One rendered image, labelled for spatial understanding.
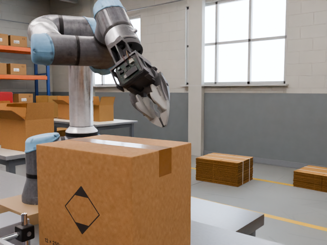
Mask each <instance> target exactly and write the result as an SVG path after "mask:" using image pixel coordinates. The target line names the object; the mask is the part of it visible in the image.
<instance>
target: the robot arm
mask: <svg viewBox="0 0 327 245"><path fill-rule="evenodd" d="M93 14H94V18H90V17H84V16H82V17H76V16H64V15H45V16H41V17H38V18H36V19H34V20H33V21H32V22H31V23H30V24H29V26H28V29H27V35H28V38H29V40H30V42H31V59H32V62H33V63H34V64H38V65H45V66H49V65H64V66H69V114H70V126H69V128H68V129H67V130H66V131H65V136H63V137H60V134H59V133H45V134H40V135H35V136H32V137H29V138H28V139H27V140H26V142H25V151H24V152H25V161H26V181H25V185H24V188H23V192H22V195H21V199H22V202H23V203H24V204H28V205H38V193H37V163H36V145H37V144H42V143H49V142H55V141H62V140H68V139H75V138H84V137H91V136H98V135H99V134H98V130H97V129H96V128H95V127H94V126H93V72H94V73H98V74H100V75H109V74H111V75H112V77H113V79H114V82H115V84H116V87H117V89H119V90H121V91H122V92H124V89H123V88H125V89H127V90H128V91H129V92H130V94H129V96H130V101H131V104H132V105H133V107H134V108H135V109H136V110H138V111H139V112H140V113H142V114H143V115H144V117H146V118H147V119H148V120H149V121H150V122H152V123H153V124H154V125H156V126H158V127H161V128H164V127H165V126H166V125H167V122H168V117H169V101H170V91H169V84H168V82H167V80H166V79H165V78H164V76H163V73H162V72H159V73H157V68H156V67H153V66H152V65H151V62H149V61H148V60H147V59H146V58H144V57H143V56H142V53H143V47H142V45H141V42H140V40H139V38H138V36H137V34H136V33H137V32H138V30H137V29H136V28H134V27H133V25H132V23H131V21H130V19H129V17H128V15H127V12H126V9H125V8H124V7H123V5H122V4H121V2H120V1H119V0H98V1H97V2H96V3H95V5H94V7H93ZM115 77H116V78H117V79H118V82H119V84H120V85H118V84H117V82H116V79H115ZM146 96H148V97H149V98H148V97H146ZM154 104H156V105H157V109H158V110H159V112H160V118H159V115H158V112H156V111H155V110H154V106H153V105H154Z"/></svg>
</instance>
